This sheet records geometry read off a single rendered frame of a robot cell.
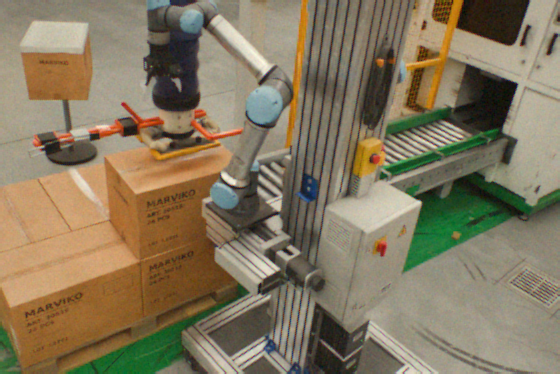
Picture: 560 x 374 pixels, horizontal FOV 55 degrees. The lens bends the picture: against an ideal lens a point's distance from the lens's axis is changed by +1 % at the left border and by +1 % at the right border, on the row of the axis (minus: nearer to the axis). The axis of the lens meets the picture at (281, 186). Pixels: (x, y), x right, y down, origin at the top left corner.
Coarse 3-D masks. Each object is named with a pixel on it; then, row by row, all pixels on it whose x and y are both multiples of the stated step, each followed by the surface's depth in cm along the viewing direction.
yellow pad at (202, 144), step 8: (200, 136) 262; (168, 144) 257; (176, 144) 258; (192, 144) 259; (200, 144) 260; (208, 144) 262; (216, 144) 264; (152, 152) 251; (160, 152) 250; (168, 152) 251; (176, 152) 253; (184, 152) 255; (192, 152) 258
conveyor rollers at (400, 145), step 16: (416, 128) 435; (432, 128) 434; (448, 128) 439; (384, 144) 406; (400, 144) 405; (416, 144) 406; (432, 144) 410; (480, 144) 422; (384, 160) 386; (400, 160) 385; (272, 176) 345; (272, 192) 332
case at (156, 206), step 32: (128, 160) 267; (160, 160) 270; (192, 160) 273; (224, 160) 277; (128, 192) 251; (160, 192) 251; (192, 192) 263; (128, 224) 263; (160, 224) 260; (192, 224) 273
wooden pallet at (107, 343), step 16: (224, 288) 314; (176, 304) 296; (192, 304) 314; (208, 304) 315; (144, 320) 286; (160, 320) 301; (176, 320) 302; (112, 336) 288; (128, 336) 289; (144, 336) 292; (16, 352) 260; (64, 352) 262; (80, 352) 278; (96, 352) 279; (32, 368) 255; (48, 368) 261; (64, 368) 269
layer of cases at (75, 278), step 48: (0, 192) 301; (48, 192) 306; (96, 192) 310; (0, 240) 267; (48, 240) 270; (96, 240) 274; (0, 288) 244; (48, 288) 243; (96, 288) 255; (144, 288) 275; (192, 288) 297; (48, 336) 252; (96, 336) 270
